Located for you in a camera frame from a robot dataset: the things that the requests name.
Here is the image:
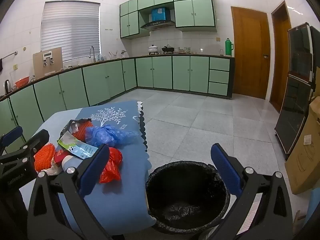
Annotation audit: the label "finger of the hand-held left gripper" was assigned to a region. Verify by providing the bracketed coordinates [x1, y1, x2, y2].
[0, 126, 24, 154]
[0, 129, 50, 167]

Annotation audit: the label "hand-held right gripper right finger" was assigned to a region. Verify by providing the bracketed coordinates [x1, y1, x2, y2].
[210, 143, 293, 240]

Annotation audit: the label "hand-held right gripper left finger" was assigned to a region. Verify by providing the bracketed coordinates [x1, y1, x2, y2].
[26, 144, 125, 240]

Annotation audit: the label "red plastic bag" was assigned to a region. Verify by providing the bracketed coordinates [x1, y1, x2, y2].
[99, 147, 123, 184]

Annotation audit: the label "blue white drink carton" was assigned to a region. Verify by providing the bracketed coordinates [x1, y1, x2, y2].
[57, 132, 99, 160]

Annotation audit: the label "silver snack wrapper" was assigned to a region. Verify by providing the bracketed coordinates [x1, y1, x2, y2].
[58, 119, 92, 140]

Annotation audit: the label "blue plastic bag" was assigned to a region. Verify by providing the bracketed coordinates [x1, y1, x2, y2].
[85, 124, 138, 147]

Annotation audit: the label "round bin with black bag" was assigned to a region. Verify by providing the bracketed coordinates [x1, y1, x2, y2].
[145, 161, 230, 235]

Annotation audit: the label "red plastic basin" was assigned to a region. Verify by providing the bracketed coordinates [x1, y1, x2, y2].
[14, 77, 31, 88]

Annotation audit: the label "blue tree print tablecloth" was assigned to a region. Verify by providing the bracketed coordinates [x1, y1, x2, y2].
[19, 100, 157, 237]

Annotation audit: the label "brown cardboard box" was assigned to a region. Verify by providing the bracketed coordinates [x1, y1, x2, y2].
[33, 47, 63, 78]

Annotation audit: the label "metal towel bar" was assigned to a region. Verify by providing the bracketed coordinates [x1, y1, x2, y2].
[0, 51, 18, 60]

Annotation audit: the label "large cardboard box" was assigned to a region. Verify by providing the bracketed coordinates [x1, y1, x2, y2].
[284, 100, 320, 195]

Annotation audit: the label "dark glass cabinet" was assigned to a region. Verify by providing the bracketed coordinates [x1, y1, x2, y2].
[274, 22, 320, 161]

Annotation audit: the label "white window blind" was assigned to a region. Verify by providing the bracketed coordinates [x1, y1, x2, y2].
[40, 1, 101, 62]

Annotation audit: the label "green lower kitchen cabinets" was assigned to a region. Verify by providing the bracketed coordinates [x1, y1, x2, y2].
[0, 54, 235, 140]

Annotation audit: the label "green kitchen cabinets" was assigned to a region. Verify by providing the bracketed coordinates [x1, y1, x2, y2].
[119, 0, 217, 40]
[0, 54, 235, 140]

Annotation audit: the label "green thermos flask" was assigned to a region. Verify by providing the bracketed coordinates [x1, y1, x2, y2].
[225, 38, 234, 56]

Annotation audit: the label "plain wooden door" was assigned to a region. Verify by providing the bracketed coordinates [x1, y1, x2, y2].
[269, 0, 292, 113]

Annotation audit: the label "black range hood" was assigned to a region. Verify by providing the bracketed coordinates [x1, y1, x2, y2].
[140, 20, 175, 31]

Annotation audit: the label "green upper kitchen cabinets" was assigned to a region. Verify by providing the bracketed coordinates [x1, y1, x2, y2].
[119, 0, 217, 40]

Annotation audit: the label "blue box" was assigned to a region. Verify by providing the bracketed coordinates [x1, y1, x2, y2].
[151, 7, 170, 21]

